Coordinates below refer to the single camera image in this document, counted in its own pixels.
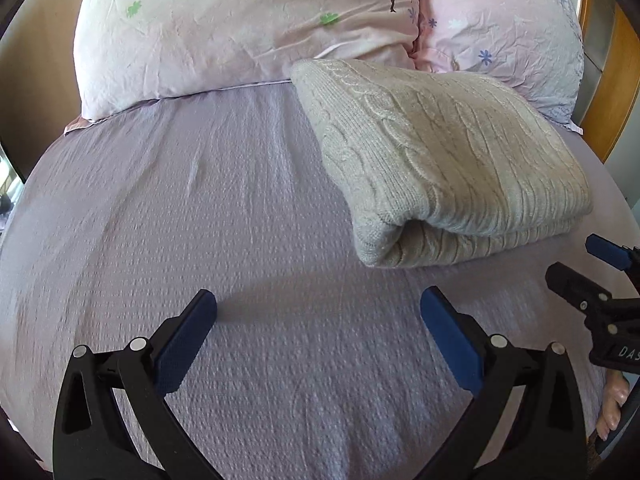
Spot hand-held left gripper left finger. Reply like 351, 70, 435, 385
52, 289, 225, 480

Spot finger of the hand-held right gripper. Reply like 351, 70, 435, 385
585, 233, 640, 274
544, 262, 617, 327

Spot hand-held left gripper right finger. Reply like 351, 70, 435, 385
420, 286, 588, 480

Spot grey cable-knit sweater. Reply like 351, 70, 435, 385
290, 58, 594, 268

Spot person's right hand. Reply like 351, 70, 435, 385
594, 373, 632, 442

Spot lavender textured bed sheet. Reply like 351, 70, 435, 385
0, 79, 632, 480

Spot wooden headboard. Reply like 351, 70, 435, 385
579, 0, 640, 166

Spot pale pink floral pillow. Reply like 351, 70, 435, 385
64, 0, 425, 135

